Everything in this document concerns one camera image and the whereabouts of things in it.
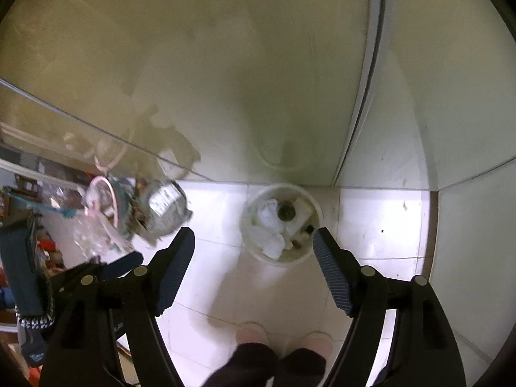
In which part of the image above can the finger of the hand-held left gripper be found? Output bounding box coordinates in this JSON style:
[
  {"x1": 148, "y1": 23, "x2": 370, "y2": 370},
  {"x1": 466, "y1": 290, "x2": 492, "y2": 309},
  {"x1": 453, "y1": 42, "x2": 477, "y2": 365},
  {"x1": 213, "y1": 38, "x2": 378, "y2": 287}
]
[{"x1": 58, "y1": 251, "x2": 144, "y2": 291}]

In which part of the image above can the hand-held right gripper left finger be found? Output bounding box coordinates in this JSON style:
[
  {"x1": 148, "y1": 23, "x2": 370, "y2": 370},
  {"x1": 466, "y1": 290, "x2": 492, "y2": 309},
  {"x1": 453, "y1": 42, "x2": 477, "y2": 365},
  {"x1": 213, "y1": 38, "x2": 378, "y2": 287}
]
[{"x1": 38, "y1": 226, "x2": 196, "y2": 387}]

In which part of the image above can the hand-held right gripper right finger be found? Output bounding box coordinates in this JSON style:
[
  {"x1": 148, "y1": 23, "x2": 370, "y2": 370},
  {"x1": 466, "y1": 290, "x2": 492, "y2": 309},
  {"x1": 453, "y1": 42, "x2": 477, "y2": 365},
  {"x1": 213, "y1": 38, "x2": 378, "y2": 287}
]
[{"x1": 312, "y1": 228, "x2": 468, "y2": 387}]

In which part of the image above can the white paper wad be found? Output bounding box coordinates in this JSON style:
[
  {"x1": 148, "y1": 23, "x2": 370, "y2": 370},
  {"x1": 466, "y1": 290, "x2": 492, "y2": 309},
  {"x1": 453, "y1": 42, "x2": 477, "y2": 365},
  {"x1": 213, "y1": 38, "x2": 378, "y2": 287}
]
[{"x1": 247, "y1": 226, "x2": 288, "y2": 258}]

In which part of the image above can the round white bin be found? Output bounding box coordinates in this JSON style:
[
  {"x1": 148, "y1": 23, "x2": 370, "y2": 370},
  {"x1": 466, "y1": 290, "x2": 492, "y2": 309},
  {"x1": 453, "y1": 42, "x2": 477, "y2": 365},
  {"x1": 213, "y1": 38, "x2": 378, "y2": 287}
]
[{"x1": 240, "y1": 183, "x2": 325, "y2": 268}]

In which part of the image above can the white tissue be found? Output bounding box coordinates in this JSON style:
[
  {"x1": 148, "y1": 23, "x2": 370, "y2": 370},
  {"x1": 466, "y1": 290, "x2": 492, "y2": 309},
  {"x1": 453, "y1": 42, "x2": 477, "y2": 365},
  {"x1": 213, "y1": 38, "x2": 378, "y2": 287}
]
[{"x1": 258, "y1": 200, "x2": 285, "y2": 231}]

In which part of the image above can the clear plastic bag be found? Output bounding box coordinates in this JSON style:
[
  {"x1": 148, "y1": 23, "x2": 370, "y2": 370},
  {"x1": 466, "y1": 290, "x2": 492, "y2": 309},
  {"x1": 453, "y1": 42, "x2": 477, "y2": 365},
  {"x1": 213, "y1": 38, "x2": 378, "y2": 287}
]
[{"x1": 72, "y1": 210, "x2": 134, "y2": 257}]

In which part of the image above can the pink tube loop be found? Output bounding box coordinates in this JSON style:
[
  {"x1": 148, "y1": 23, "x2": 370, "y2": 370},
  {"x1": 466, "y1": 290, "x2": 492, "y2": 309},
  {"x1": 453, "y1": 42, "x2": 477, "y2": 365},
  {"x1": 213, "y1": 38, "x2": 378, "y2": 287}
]
[{"x1": 88, "y1": 177, "x2": 126, "y2": 227}]

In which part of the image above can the grey wrapped package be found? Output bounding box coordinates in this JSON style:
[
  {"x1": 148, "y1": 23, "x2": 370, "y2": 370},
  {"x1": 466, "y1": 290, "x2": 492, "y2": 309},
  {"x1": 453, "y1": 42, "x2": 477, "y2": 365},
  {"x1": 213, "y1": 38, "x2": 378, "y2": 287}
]
[{"x1": 133, "y1": 181, "x2": 190, "y2": 247}]

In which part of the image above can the pink slipper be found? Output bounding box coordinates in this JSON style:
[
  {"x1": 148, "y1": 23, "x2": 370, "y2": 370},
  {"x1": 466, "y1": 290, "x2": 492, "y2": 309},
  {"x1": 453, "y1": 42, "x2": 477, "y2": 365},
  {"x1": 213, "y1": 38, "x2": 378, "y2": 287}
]
[
  {"x1": 300, "y1": 331, "x2": 333, "y2": 354},
  {"x1": 235, "y1": 322, "x2": 268, "y2": 346}
]

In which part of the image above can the person's right leg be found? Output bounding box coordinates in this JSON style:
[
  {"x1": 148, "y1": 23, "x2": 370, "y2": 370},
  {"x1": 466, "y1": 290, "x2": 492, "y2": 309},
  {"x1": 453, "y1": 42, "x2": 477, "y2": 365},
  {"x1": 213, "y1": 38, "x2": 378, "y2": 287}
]
[{"x1": 277, "y1": 348, "x2": 327, "y2": 387}]

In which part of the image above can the person's leg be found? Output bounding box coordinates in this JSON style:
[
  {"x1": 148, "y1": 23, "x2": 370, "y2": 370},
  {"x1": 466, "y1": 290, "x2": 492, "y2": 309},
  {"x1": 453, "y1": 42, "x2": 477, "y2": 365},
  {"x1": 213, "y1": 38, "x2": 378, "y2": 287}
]
[
  {"x1": 203, "y1": 342, "x2": 279, "y2": 387},
  {"x1": 277, "y1": 348, "x2": 327, "y2": 387}
]

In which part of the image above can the person's left leg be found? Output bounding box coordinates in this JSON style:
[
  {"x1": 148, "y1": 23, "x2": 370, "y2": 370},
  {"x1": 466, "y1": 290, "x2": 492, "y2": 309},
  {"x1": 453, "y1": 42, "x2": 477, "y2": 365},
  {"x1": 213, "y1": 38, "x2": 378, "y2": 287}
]
[{"x1": 203, "y1": 342, "x2": 279, "y2": 387}]

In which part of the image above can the blue string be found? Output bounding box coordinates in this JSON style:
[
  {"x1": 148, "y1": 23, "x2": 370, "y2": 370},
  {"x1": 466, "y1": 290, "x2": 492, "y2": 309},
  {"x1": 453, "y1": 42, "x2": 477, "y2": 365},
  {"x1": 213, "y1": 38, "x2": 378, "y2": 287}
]
[{"x1": 5, "y1": 191, "x2": 77, "y2": 219}]

